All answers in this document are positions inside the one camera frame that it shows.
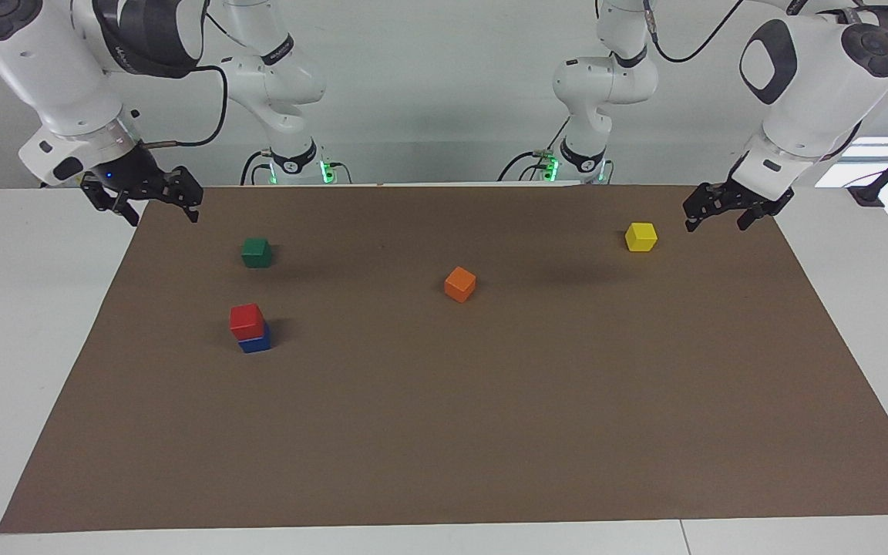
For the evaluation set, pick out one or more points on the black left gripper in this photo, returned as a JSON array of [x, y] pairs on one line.
[[756, 189]]

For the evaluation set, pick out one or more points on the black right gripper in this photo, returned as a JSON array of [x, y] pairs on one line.
[[124, 173]]

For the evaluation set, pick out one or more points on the red wooden block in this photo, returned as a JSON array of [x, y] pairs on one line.
[[247, 321]]

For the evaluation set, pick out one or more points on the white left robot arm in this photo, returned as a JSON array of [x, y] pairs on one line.
[[806, 85]]

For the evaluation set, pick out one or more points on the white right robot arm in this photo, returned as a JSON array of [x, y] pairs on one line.
[[51, 69]]

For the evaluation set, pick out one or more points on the yellow wooden block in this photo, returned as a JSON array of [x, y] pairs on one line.
[[641, 237]]

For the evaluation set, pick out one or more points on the green wooden block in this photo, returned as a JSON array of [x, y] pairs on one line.
[[257, 253]]

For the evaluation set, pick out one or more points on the blue wooden block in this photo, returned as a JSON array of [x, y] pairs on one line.
[[256, 344]]

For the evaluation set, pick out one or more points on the orange wooden block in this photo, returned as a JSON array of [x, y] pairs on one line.
[[459, 285]]

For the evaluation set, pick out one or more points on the brown table mat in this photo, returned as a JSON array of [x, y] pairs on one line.
[[490, 408]]

